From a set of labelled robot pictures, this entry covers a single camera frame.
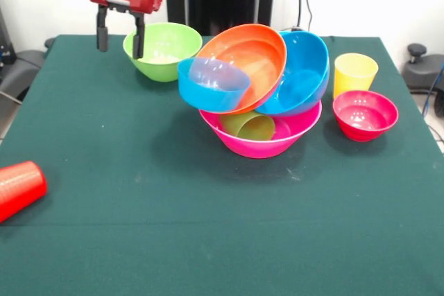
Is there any red cup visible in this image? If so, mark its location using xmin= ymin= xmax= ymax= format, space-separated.
xmin=0 ymin=161 xmax=48 ymax=223

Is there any green bowl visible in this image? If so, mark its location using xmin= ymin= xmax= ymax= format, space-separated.
xmin=122 ymin=22 xmax=203 ymax=83

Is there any large blue bowl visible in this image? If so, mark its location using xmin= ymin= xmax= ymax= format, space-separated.
xmin=255 ymin=31 xmax=330 ymax=117

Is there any small crimson bowl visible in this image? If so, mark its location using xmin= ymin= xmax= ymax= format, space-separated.
xmin=332 ymin=89 xmax=400 ymax=143

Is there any dark green tablecloth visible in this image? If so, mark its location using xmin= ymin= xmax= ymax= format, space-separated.
xmin=0 ymin=34 xmax=444 ymax=296

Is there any orange bowl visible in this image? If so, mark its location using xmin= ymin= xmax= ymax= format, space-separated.
xmin=194 ymin=24 xmax=288 ymax=116

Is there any blue straight-sided bowl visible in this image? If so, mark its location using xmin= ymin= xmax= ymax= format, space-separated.
xmin=177 ymin=56 xmax=251 ymax=114

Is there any yellow cup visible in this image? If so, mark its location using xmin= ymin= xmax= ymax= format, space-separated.
xmin=333 ymin=53 xmax=379 ymax=100

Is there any large magenta bowl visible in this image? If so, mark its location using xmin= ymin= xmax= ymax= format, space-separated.
xmin=198 ymin=100 xmax=323 ymax=159

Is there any black device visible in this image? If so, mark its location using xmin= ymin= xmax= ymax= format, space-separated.
xmin=0 ymin=6 xmax=15 ymax=65

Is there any cable bundle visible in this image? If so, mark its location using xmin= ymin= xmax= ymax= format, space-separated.
xmin=420 ymin=62 xmax=444 ymax=119

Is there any green cup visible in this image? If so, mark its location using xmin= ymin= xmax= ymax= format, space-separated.
xmin=219 ymin=112 xmax=277 ymax=141

